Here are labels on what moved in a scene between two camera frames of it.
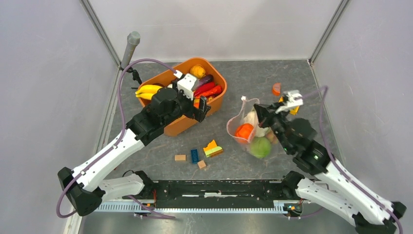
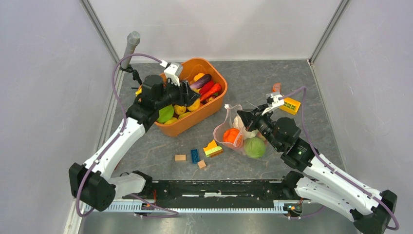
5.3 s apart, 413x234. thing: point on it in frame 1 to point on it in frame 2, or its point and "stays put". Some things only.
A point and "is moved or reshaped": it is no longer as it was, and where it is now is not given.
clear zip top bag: x=244 y=128 is moved or reshaped
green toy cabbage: x=260 y=146 is moved or reshaped
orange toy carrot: x=214 y=91 stays put
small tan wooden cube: x=201 y=164 stays put
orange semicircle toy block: x=276 y=88 stays put
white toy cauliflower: x=251 y=117 is moved or reshaped
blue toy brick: x=194 y=157 stays put
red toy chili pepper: x=204 y=87 stays put
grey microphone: x=133 y=38 stays put
